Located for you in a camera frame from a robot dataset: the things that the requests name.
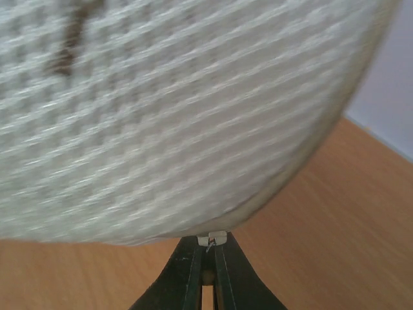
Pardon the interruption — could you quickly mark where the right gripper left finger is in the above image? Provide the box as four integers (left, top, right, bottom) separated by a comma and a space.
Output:
130, 237, 204, 310

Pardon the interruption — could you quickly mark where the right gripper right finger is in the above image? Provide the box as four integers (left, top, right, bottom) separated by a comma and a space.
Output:
213, 233, 287, 310

